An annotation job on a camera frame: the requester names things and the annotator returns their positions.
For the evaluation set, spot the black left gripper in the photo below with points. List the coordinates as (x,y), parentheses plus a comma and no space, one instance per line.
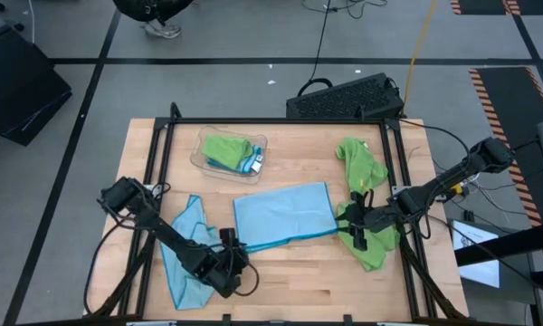
(221,271)

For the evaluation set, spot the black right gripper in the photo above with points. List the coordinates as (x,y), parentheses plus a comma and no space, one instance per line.
(378,217)

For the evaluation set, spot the blue microfiber towel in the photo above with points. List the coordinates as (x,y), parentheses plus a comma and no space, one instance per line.
(285,213)
(246,163)
(185,290)

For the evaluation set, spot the green microfiber towel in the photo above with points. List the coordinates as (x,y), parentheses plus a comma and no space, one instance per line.
(378,253)
(359,163)
(224,151)

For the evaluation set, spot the clear plastic bin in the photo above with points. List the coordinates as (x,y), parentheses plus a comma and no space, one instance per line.
(199,149)

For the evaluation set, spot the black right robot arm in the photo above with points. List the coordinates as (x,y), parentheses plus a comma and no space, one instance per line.
(448,176)

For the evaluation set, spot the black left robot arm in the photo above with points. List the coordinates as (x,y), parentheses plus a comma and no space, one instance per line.
(163,235)

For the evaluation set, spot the small black power adapter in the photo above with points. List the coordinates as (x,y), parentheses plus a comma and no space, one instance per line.
(469,215)

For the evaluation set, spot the black perforated computer case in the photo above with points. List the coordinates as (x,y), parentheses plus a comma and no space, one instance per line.
(344,97)

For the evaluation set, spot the white paper sheet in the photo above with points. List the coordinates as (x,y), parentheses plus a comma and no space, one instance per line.
(479,271)

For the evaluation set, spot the black metal beam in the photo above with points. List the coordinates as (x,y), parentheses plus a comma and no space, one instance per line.
(502,246)

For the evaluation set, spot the hazard-striped black floor mat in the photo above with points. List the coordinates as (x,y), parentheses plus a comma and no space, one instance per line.
(511,117)
(538,5)
(479,5)

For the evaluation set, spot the person's foot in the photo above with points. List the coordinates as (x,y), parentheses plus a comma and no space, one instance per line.
(163,29)

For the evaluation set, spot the black cart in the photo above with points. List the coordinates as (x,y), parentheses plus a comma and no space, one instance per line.
(18,90)

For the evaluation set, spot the person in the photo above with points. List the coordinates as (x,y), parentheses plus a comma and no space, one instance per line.
(154,6)

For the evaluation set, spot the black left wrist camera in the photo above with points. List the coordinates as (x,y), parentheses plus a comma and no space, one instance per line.
(228,235)

